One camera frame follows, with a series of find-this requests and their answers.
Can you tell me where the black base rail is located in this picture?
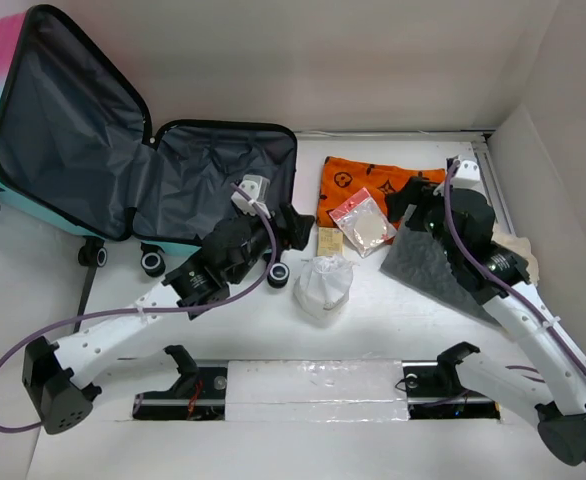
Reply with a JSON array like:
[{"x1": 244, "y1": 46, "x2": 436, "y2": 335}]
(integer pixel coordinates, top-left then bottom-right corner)
[{"x1": 132, "y1": 359, "x2": 500, "y2": 423}]

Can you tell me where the orange patterned towel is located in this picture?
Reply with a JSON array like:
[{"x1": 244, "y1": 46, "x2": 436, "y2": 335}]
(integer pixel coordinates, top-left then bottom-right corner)
[{"x1": 316, "y1": 156, "x2": 445, "y2": 228}]

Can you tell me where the aluminium frame rail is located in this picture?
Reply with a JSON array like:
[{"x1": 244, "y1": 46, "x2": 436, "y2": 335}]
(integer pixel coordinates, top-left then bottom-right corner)
[{"x1": 292, "y1": 130, "x2": 514, "y2": 234}]

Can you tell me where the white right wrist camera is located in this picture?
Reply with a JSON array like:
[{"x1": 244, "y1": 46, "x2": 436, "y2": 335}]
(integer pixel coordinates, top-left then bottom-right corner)
[{"x1": 447, "y1": 156, "x2": 481, "y2": 189}]

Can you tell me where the small yellow box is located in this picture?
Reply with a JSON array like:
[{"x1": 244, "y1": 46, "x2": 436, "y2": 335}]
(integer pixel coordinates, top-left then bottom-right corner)
[{"x1": 316, "y1": 227, "x2": 344, "y2": 256}]

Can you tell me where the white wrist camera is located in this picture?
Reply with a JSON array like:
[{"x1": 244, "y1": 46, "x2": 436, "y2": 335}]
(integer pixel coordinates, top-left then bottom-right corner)
[
  {"x1": 447, "y1": 156, "x2": 481, "y2": 189},
  {"x1": 231, "y1": 174, "x2": 271, "y2": 218}
]

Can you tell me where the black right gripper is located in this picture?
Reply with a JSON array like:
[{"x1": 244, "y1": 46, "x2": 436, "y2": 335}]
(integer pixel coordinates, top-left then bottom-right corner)
[{"x1": 385, "y1": 175, "x2": 462, "y2": 264}]

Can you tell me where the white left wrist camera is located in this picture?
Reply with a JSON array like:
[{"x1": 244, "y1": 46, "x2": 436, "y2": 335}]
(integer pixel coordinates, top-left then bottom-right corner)
[{"x1": 231, "y1": 174, "x2": 271, "y2": 218}]

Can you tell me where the pink and teal suitcase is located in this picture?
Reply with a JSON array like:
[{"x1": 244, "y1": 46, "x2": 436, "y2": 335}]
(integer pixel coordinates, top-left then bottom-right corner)
[{"x1": 0, "y1": 4, "x2": 298, "y2": 257}]

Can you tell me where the grey and cream fleece garment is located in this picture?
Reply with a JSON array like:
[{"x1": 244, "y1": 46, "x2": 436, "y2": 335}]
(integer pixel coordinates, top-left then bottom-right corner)
[{"x1": 381, "y1": 205, "x2": 531, "y2": 324}]

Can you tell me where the makeup puff plastic packet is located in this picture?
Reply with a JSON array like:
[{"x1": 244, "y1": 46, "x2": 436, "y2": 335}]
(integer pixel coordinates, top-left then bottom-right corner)
[{"x1": 329, "y1": 188, "x2": 397, "y2": 258}]

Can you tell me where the white plastic bag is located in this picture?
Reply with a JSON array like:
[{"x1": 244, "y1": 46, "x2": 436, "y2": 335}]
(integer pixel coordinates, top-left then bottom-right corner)
[{"x1": 293, "y1": 254, "x2": 354, "y2": 327}]

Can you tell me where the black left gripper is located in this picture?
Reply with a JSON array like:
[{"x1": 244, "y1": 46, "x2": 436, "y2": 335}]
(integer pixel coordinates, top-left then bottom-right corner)
[{"x1": 228, "y1": 203, "x2": 312, "y2": 286}]

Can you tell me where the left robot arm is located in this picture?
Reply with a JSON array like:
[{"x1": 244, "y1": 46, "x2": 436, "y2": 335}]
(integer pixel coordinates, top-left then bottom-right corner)
[{"x1": 22, "y1": 203, "x2": 315, "y2": 435}]

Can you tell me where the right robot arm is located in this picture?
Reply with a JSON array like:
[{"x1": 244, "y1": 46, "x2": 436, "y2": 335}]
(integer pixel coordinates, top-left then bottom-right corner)
[{"x1": 385, "y1": 176, "x2": 586, "y2": 466}]

